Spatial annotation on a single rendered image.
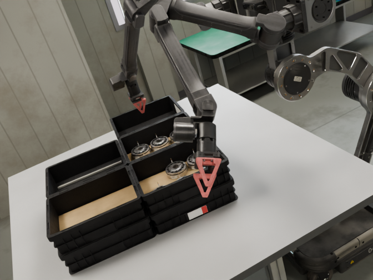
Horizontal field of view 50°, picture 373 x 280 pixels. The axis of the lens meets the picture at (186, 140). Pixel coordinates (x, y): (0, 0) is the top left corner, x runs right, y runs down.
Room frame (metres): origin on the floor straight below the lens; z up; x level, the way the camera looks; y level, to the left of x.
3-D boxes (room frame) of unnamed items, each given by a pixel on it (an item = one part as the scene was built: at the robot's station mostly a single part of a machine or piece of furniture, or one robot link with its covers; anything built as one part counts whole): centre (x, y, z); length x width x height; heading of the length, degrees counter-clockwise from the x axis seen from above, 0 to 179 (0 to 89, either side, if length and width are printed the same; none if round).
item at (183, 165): (1.57, 0.09, 0.86); 0.10 x 0.10 x 0.01
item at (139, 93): (1.85, 0.17, 1.18); 0.10 x 0.07 x 0.07; 12
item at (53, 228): (1.43, 0.47, 0.87); 0.40 x 0.30 x 0.11; 100
